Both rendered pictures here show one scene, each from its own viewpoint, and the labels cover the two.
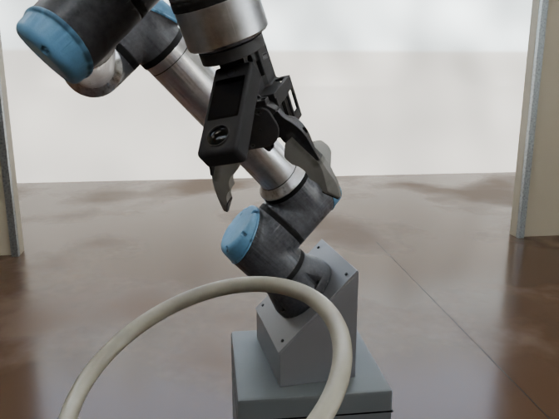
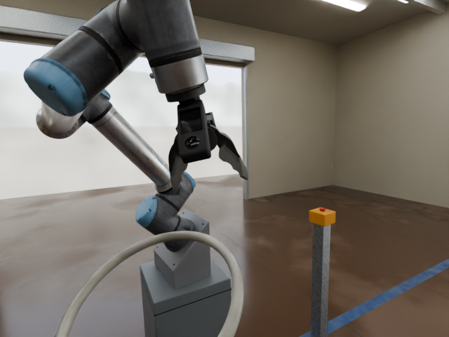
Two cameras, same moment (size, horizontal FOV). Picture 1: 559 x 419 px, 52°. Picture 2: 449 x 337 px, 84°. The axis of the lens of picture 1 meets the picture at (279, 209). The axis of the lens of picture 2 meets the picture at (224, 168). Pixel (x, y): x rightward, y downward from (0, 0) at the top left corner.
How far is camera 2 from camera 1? 0.25 m
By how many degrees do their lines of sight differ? 21
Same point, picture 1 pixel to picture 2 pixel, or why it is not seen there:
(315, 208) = (184, 192)
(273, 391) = (172, 293)
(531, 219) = (250, 191)
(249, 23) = (203, 74)
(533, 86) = (246, 138)
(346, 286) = (204, 230)
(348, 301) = not seen: hidden behind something
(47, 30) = (54, 74)
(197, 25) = (172, 73)
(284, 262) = (171, 222)
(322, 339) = (194, 259)
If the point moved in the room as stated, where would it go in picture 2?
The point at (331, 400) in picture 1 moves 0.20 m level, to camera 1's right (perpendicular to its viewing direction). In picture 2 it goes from (240, 296) to (308, 277)
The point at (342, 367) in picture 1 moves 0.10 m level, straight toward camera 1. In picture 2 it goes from (238, 275) to (252, 299)
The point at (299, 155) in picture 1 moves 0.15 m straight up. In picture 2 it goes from (228, 155) to (226, 72)
